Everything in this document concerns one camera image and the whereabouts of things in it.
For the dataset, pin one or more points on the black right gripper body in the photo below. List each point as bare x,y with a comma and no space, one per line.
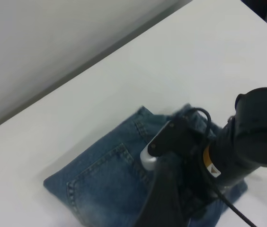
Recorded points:
195,170

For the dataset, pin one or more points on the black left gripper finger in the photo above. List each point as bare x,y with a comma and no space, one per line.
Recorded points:
164,201

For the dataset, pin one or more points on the blue denim jeans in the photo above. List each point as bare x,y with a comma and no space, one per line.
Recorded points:
100,184

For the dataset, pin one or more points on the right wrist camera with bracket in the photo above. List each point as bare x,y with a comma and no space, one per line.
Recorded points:
147,160

